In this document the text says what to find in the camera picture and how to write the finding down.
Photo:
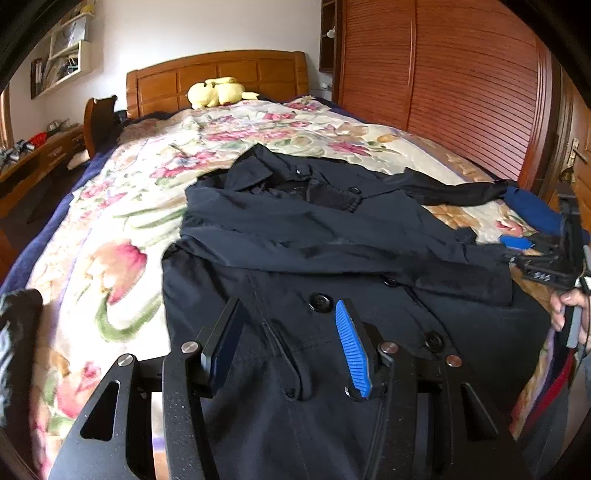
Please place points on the white wall bookshelf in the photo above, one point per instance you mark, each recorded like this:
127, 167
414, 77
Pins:
64, 55

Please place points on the floral blanket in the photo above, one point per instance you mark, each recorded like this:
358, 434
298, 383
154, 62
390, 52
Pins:
138, 207

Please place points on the blue cloth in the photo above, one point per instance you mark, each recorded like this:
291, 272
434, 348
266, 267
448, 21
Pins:
531, 207

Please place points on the wooden louvered wardrobe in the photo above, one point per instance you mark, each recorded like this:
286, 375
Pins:
461, 83

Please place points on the person's dark clothing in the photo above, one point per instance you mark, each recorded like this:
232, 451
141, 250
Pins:
558, 406

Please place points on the navy bed sheet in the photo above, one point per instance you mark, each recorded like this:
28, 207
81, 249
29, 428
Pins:
41, 240

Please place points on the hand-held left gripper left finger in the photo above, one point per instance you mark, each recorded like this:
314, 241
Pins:
228, 341

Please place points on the red basket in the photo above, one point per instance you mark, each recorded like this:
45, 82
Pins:
39, 138

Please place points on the wooden bed headboard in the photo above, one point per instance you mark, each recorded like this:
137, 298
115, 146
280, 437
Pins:
217, 69

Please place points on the wooden desk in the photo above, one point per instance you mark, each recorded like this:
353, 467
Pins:
41, 157

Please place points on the wooden chair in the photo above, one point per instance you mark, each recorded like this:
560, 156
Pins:
99, 124

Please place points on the black coat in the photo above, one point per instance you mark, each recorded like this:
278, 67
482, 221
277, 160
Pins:
332, 230

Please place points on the wooden niche shelf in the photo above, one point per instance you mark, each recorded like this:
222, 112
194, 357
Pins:
328, 41

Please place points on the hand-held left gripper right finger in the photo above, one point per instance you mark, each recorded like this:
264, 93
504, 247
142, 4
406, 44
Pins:
351, 350

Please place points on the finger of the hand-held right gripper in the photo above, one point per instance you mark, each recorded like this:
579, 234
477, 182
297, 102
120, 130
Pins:
515, 258
515, 242

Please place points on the dark cloth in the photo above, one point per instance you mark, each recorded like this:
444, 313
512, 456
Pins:
18, 350

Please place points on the yellow plush toy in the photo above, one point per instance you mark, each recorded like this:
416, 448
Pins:
217, 92

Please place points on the person's right hand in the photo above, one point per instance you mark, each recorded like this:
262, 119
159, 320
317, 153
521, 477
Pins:
572, 297

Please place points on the wooden door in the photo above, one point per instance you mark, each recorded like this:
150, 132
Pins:
577, 110

